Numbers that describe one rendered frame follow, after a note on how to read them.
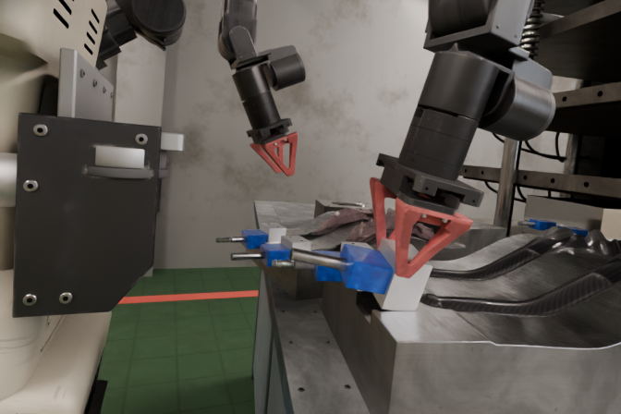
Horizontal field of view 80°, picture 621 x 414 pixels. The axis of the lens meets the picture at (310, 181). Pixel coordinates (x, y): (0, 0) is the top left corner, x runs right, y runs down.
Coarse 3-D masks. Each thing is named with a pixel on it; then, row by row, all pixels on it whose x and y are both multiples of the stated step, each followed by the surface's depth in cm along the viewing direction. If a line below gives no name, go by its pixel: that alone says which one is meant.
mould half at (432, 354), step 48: (528, 240) 57; (336, 288) 48; (432, 288) 44; (480, 288) 47; (528, 288) 46; (336, 336) 47; (384, 336) 32; (432, 336) 31; (480, 336) 32; (528, 336) 34; (576, 336) 36; (384, 384) 32; (432, 384) 31; (480, 384) 32; (528, 384) 33; (576, 384) 34
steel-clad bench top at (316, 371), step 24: (264, 216) 127; (288, 216) 132; (312, 216) 136; (288, 312) 54; (312, 312) 55; (288, 336) 47; (312, 336) 48; (288, 360) 42; (312, 360) 42; (336, 360) 43; (288, 384) 38; (312, 384) 38; (336, 384) 38; (312, 408) 34; (336, 408) 35; (360, 408) 35
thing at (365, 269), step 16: (384, 240) 39; (304, 256) 35; (320, 256) 36; (336, 256) 37; (352, 256) 36; (368, 256) 37; (384, 256) 38; (352, 272) 35; (368, 272) 35; (384, 272) 35; (368, 288) 35; (384, 288) 36; (400, 288) 36; (416, 288) 36; (384, 304) 36; (400, 304) 36; (416, 304) 36
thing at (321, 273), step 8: (368, 248) 49; (272, 264) 47; (280, 264) 47; (288, 264) 47; (296, 264) 47; (304, 264) 47; (312, 264) 48; (312, 272) 49; (320, 272) 46; (328, 272) 46; (336, 272) 47; (320, 280) 46; (328, 280) 47; (336, 280) 47
